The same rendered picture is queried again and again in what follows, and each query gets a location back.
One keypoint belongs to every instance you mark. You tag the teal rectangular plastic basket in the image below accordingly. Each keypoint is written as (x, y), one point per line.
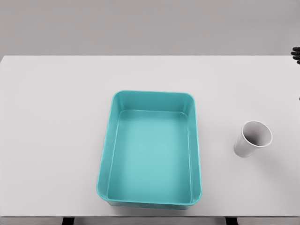
(150, 152)

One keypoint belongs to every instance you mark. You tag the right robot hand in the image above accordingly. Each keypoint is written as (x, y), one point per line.
(297, 53)

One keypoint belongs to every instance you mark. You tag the white paper cup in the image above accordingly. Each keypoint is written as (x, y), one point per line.
(248, 145)

